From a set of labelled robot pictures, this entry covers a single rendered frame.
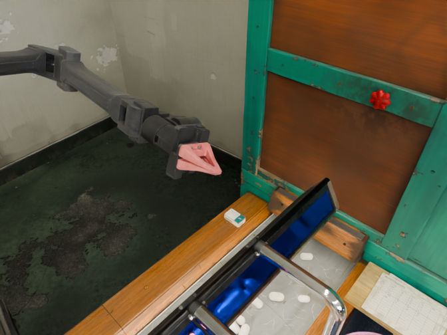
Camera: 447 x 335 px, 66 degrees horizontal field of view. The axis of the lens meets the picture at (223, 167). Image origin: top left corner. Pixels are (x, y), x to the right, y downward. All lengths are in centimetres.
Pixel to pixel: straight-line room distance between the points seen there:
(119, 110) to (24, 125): 197
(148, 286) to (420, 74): 80
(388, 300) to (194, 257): 52
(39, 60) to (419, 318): 117
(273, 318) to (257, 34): 72
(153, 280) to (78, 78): 56
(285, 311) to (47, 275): 145
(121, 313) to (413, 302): 73
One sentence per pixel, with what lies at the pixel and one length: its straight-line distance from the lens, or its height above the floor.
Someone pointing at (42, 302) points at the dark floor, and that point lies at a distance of 203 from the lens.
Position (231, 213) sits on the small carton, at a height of 79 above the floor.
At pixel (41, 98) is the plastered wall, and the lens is 271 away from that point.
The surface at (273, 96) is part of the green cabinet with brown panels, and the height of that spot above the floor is 114.
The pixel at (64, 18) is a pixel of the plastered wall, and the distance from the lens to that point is 269.
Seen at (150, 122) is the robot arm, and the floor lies 122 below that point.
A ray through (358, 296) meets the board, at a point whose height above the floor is 78.
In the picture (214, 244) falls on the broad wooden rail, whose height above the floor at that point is 76.
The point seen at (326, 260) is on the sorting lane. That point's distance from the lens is 108.
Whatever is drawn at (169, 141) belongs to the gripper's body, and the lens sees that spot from 65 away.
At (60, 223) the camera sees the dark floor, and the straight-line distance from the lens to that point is 235.
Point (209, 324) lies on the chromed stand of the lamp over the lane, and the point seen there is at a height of 112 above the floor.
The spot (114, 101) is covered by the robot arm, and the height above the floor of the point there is 122.
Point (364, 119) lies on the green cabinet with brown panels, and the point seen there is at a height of 117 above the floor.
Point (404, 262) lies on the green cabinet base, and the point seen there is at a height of 83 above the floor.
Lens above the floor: 158
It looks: 39 degrees down
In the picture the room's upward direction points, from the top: straight up
